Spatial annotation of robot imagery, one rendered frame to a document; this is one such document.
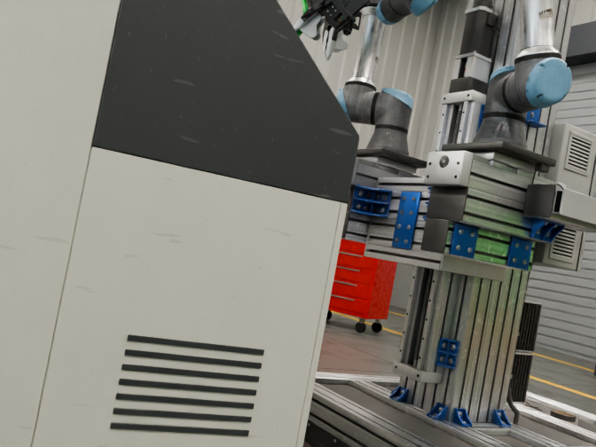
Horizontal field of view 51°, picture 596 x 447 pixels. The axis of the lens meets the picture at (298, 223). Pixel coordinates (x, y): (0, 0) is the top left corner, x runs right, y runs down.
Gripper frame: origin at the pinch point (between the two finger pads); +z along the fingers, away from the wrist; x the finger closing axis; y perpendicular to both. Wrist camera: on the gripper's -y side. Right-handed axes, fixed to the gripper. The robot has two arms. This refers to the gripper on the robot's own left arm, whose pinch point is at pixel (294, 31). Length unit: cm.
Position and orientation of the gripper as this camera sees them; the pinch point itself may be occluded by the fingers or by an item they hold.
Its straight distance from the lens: 170.0
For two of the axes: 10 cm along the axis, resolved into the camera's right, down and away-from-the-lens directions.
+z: -7.6, 5.8, 2.8
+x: 2.3, -1.5, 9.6
